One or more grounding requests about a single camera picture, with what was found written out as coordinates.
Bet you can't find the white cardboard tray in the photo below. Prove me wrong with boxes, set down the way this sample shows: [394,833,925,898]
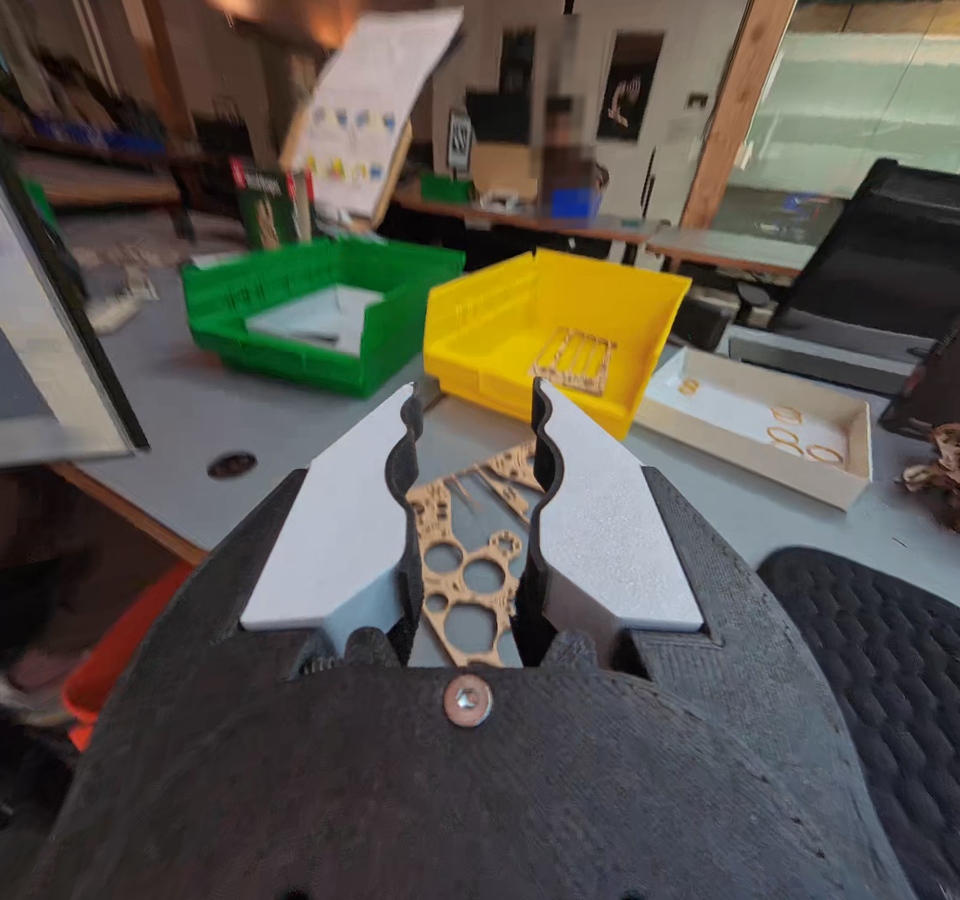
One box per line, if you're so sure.
[636,347,875,513]

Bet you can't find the white paper sheet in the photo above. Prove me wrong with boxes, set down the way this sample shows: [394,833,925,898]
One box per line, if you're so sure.
[246,284,385,356]

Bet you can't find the paper sheet stand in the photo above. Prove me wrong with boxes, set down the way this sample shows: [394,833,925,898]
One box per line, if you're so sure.
[281,8,466,230]

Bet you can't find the green product box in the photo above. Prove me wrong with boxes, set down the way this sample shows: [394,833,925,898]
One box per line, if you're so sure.
[231,158,312,250]

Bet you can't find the black monitor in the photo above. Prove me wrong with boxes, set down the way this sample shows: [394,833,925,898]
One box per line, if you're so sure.
[772,158,960,346]

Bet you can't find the black wall poster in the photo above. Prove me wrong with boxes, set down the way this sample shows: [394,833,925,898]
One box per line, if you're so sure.
[596,30,665,142]

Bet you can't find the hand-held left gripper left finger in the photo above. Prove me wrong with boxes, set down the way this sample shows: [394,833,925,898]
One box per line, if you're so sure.
[240,383,427,665]

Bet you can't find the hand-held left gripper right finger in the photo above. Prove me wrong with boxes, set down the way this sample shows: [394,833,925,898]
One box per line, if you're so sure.
[516,377,708,667]

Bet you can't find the assembled wooden mechanical model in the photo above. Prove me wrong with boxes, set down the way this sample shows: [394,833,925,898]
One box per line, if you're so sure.
[902,424,960,534]

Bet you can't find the long wooden table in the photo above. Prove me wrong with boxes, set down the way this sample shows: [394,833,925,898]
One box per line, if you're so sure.
[390,188,669,249]

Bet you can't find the black stand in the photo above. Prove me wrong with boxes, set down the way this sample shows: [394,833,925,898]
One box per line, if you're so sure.
[881,338,960,438]

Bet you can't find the green plastic bin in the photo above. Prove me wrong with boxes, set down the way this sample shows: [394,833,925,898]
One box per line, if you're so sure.
[180,235,466,400]

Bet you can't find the yellow plastic bin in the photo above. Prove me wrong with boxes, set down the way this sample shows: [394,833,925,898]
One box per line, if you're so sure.
[422,248,693,442]

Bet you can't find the brown cardboard box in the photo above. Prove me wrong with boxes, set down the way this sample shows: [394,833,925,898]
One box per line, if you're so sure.
[468,141,541,200]

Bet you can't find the framed marker sign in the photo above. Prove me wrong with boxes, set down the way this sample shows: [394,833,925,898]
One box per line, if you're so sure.
[0,146,151,470]

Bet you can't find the black quilted wrist rest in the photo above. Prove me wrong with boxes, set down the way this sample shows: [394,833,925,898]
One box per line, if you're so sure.
[756,546,960,900]

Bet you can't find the wooden laser-cut part sheet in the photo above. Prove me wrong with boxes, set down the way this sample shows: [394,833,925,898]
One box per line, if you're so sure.
[405,439,549,669]

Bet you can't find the orange plastic bin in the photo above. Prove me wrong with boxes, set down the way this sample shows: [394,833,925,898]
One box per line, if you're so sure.
[61,559,196,753]

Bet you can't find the empty wooden sheet frame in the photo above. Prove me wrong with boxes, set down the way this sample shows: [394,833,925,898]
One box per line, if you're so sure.
[528,326,618,397]

